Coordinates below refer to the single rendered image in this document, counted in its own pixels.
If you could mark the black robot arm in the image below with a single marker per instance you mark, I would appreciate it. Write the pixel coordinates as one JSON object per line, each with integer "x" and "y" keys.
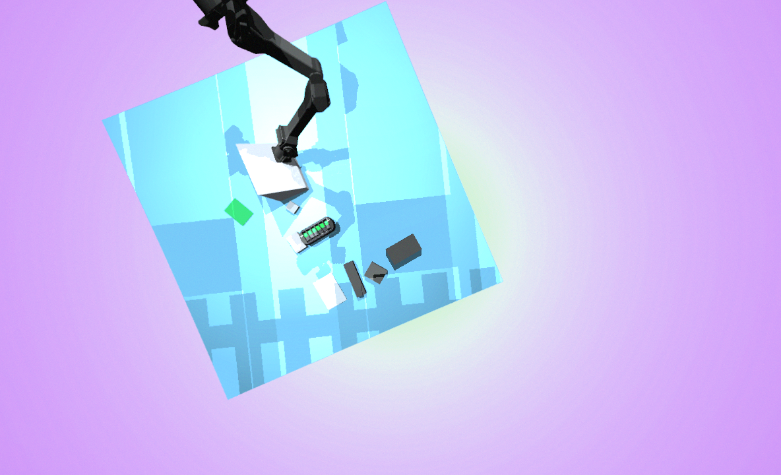
{"x": 247, "y": 30}

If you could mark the flat green rectangular plate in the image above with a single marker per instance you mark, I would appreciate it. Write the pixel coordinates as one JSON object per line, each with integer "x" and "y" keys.
{"x": 238, "y": 212}

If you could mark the dark grey controller unit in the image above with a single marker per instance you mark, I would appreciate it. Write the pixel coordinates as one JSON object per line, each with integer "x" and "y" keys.
{"x": 317, "y": 230}

